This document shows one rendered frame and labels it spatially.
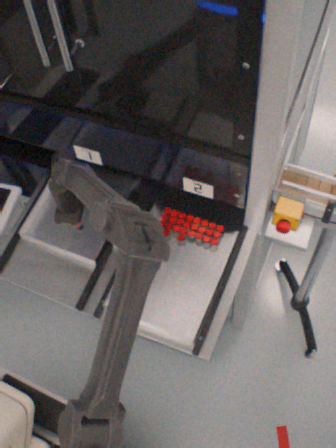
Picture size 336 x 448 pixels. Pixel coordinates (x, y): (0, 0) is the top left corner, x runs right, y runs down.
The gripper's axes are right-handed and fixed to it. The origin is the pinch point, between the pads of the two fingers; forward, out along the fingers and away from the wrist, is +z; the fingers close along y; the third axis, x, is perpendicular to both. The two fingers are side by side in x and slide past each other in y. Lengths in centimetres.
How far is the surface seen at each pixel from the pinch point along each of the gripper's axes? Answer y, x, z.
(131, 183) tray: 19.8, -11.1, 10.0
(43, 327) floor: -5, 39, 98
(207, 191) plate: 10.1, -35.3, -3.9
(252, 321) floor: 8, -55, 98
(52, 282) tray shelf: -15.1, 6.5, 9.4
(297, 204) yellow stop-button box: 7, -60, -5
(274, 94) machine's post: 7, -49, -47
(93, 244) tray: -2.0, -3.3, 9.5
